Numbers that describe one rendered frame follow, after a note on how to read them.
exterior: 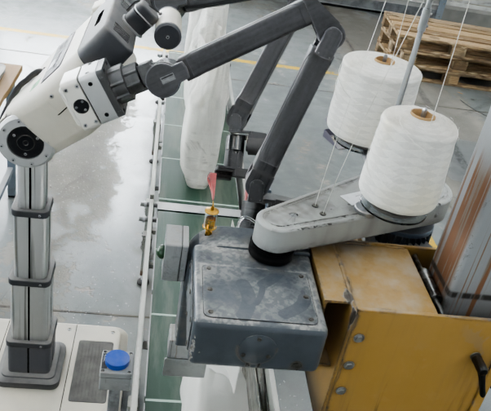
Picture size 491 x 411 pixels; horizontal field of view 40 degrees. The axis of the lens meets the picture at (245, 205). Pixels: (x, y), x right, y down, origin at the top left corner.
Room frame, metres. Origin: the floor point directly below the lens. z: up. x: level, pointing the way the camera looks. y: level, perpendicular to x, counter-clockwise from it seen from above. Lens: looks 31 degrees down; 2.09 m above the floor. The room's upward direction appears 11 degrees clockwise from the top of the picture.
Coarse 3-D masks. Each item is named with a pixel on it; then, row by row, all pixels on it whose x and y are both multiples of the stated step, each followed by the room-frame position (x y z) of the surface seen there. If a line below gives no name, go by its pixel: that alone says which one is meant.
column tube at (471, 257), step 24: (480, 144) 1.15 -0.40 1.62; (480, 168) 1.12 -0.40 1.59; (480, 192) 1.09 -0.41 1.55; (456, 216) 1.14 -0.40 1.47; (480, 216) 1.07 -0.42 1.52; (456, 240) 1.11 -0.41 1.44; (480, 240) 1.07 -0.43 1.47; (432, 264) 1.16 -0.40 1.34; (456, 264) 1.08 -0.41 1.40; (480, 264) 1.07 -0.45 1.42; (456, 288) 1.06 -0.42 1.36; (480, 288) 1.07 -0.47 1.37; (456, 312) 1.07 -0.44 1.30; (480, 312) 1.08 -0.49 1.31
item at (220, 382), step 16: (208, 368) 1.29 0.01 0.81; (224, 368) 1.29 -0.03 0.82; (240, 368) 1.21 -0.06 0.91; (192, 384) 1.34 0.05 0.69; (208, 384) 1.27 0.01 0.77; (224, 384) 1.27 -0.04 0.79; (240, 384) 1.28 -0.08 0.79; (192, 400) 1.32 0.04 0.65; (208, 400) 1.26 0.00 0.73; (224, 400) 1.26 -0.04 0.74; (240, 400) 1.27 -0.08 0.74
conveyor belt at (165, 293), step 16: (160, 224) 2.55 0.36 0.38; (176, 224) 2.58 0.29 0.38; (192, 224) 2.60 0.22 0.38; (224, 224) 2.66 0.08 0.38; (160, 240) 2.43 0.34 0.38; (160, 272) 2.20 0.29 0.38; (160, 288) 2.11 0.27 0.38; (176, 288) 2.13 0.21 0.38; (160, 304) 2.01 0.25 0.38; (176, 304) 2.03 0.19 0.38; (160, 320) 1.92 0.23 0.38; (160, 336) 1.84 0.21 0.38; (160, 352) 1.76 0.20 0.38; (160, 368) 1.68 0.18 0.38; (160, 384) 1.61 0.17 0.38; (176, 384) 1.62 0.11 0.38; (144, 400) 1.61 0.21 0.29; (160, 400) 1.54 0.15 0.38; (176, 400) 1.55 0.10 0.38
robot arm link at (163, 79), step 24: (312, 0) 1.47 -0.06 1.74; (264, 24) 1.47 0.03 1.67; (288, 24) 1.47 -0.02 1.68; (312, 24) 1.53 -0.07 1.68; (336, 24) 1.47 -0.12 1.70; (216, 48) 1.45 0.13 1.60; (240, 48) 1.45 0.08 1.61; (168, 72) 1.41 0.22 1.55; (192, 72) 1.43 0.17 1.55; (168, 96) 1.40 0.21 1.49
